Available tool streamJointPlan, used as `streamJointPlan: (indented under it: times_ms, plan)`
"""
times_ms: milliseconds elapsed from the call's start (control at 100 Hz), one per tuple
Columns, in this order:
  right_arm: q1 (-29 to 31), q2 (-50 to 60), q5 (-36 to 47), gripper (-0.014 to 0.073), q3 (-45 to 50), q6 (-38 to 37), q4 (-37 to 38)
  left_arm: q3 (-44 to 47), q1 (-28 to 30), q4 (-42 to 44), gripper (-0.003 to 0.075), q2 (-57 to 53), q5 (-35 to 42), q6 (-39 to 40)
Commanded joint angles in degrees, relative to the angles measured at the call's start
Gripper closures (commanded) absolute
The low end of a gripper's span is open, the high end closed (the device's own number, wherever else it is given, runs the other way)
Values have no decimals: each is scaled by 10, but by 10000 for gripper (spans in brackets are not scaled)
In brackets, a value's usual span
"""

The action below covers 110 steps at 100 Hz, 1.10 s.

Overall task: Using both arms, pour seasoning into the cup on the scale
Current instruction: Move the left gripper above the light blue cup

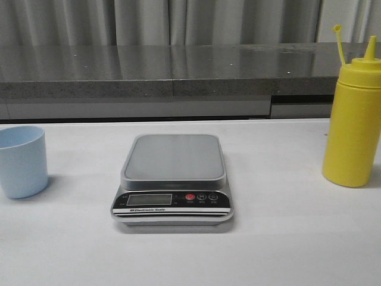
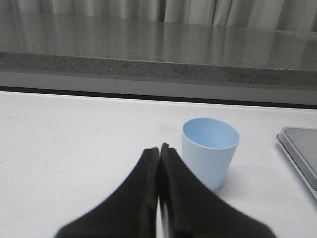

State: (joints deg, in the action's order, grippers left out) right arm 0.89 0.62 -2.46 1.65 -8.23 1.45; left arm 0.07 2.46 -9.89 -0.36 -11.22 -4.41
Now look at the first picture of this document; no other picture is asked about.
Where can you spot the light blue plastic cup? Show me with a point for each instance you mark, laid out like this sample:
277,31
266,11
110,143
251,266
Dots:
23,161

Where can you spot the grey curtain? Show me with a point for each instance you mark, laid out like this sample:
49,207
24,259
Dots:
38,23

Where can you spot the silver digital kitchen scale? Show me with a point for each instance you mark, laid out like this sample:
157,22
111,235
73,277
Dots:
174,179

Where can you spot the grey stone counter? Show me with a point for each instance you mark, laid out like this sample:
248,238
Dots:
142,83

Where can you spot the yellow squeeze bottle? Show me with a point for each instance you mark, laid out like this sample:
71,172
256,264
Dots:
354,129

